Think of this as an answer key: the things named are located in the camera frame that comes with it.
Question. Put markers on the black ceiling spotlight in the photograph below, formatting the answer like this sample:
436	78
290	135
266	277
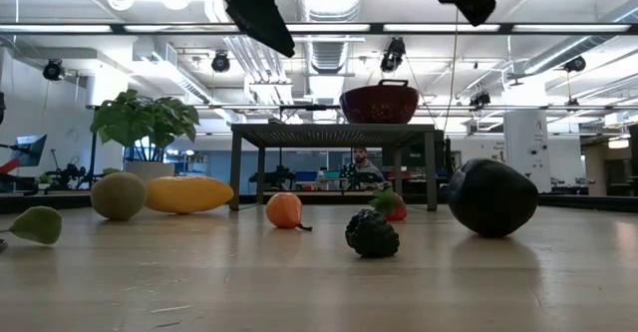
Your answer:
221	63
394	53
52	70
575	64

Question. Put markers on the red toy strawberry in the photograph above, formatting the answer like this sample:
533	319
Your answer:
396	212

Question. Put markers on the round green toy melon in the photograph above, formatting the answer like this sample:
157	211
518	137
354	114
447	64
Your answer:
118	196

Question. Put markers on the black background robot arm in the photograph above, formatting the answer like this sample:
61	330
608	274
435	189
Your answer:
276	178

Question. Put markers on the red background lever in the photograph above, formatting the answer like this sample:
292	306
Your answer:
7	166

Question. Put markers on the perforated metal shelf riser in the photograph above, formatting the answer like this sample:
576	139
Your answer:
329	135

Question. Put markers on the green leafy plant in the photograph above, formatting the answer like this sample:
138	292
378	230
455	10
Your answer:
144	122

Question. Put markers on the glowing wall light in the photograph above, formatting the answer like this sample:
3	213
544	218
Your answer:
618	143

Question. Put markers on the small tilted background monitor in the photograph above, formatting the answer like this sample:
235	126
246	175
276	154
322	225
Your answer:
30	150

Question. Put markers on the silver ventilation duct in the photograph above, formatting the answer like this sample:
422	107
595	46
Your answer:
326	55

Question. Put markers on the white pillar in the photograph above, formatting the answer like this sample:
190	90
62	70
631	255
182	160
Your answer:
526	142

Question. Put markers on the teal bin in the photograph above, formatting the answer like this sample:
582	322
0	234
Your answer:
332	175

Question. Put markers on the green toy pear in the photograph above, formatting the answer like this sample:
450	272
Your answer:
37	225

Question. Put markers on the black table edge rail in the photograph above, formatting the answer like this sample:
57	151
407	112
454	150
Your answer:
588	203

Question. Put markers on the white plant pot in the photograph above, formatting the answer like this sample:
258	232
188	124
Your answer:
149	168

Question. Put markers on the blue bin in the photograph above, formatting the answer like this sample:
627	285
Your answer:
306	175

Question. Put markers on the black ceiling camera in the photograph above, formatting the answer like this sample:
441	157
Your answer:
481	100

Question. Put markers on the black toy blackberry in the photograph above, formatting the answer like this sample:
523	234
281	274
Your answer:
372	234

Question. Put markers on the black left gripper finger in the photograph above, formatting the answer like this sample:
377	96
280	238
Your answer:
261	3
235	8

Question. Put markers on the small orange toy pear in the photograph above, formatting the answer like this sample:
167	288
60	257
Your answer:
284	211

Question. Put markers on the large black toy plum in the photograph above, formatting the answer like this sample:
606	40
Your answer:
493	197

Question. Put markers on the long yellow toy fruit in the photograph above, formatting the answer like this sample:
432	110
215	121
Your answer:
189	195

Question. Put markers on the red colander bowl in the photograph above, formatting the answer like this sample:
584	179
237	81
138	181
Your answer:
379	105

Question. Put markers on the person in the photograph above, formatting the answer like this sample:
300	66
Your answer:
366	170

